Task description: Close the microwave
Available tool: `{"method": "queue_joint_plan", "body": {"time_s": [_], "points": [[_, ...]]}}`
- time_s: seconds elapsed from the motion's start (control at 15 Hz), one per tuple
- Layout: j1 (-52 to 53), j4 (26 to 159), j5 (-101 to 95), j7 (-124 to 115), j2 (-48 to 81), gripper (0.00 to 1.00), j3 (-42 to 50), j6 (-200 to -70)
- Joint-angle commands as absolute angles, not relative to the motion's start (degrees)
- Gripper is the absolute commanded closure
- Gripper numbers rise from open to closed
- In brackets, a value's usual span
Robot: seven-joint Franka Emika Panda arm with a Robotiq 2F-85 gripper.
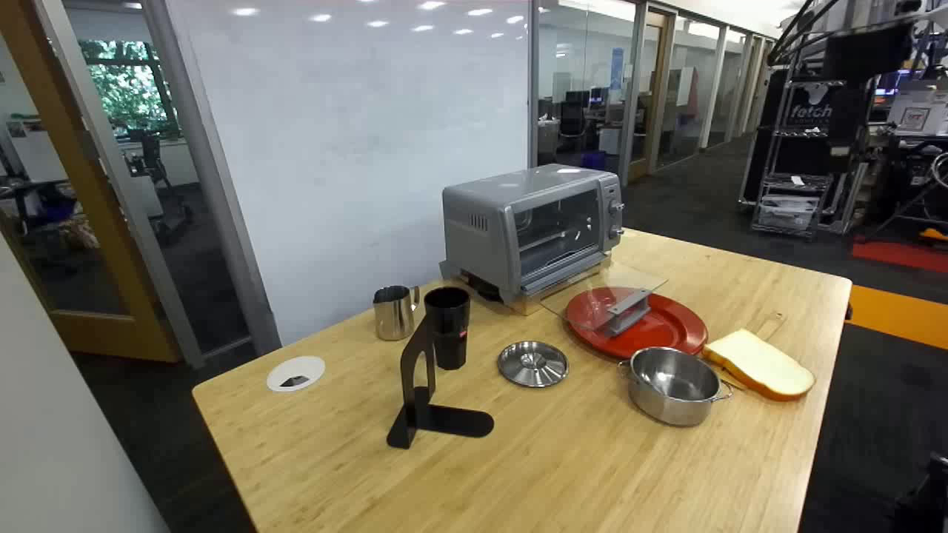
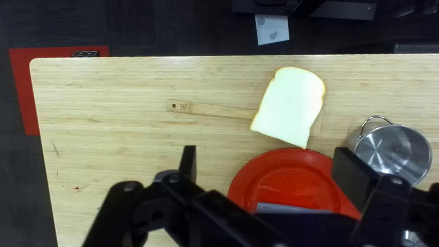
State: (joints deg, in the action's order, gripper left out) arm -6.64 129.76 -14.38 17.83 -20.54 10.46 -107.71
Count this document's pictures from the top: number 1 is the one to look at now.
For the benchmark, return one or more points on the grey item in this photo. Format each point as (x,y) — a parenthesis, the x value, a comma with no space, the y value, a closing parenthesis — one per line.
(626,311)

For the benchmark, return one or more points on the silver toaster oven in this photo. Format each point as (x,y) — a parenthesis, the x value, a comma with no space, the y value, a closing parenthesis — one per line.
(483,231)

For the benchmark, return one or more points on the black cup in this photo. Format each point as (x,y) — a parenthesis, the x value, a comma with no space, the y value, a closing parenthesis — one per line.
(449,325)

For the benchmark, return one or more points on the small steel cup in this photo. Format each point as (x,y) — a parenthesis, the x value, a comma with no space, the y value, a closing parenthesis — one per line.
(392,314)

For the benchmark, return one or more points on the black cup stand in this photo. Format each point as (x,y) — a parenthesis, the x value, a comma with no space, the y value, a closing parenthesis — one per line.
(445,420)

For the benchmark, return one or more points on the red plate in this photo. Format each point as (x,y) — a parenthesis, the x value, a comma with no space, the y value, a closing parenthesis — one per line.
(678,330)

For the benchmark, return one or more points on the black equipment rack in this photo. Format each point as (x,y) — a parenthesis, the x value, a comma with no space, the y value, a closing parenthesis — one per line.
(805,127)

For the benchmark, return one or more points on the wooden door frame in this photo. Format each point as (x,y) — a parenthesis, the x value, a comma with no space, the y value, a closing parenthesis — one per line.
(98,247)

